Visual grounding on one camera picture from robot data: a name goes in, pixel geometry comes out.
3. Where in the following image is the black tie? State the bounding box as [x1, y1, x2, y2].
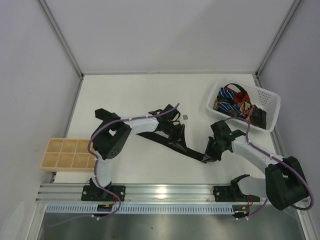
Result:
[137, 132, 207, 163]

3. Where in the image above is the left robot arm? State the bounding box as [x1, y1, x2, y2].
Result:
[88, 104, 187, 197]

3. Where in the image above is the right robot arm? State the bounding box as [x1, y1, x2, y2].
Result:
[202, 120, 315, 211]

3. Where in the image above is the blue striped tie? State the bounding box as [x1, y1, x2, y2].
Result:
[214, 87, 241, 114]

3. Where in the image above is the dark patterned tie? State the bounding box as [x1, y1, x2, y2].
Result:
[213, 101, 267, 130]

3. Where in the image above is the red tie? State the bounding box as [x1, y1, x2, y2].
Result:
[233, 91, 251, 104]

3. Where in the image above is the white plastic basket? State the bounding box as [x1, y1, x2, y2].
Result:
[206, 78, 281, 133]

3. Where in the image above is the wooden compartment tray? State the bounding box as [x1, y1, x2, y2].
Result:
[40, 138, 95, 173]

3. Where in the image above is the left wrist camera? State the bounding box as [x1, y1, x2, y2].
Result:
[180, 114, 189, 125]

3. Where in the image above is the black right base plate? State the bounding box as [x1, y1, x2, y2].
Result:
[213, 185, 261, 203]

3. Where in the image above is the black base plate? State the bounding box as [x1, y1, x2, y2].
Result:
[81, 185, 126, 202]
[213, 185, 261, 203]

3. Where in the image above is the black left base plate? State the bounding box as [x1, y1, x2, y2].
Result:
[81, 185, 126, 202]

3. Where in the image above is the aluminium mounting rail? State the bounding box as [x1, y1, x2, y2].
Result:
[34, 182, 310, 204]

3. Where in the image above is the white slotted cable duct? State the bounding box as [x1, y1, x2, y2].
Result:
[46, 203, 235, 215]

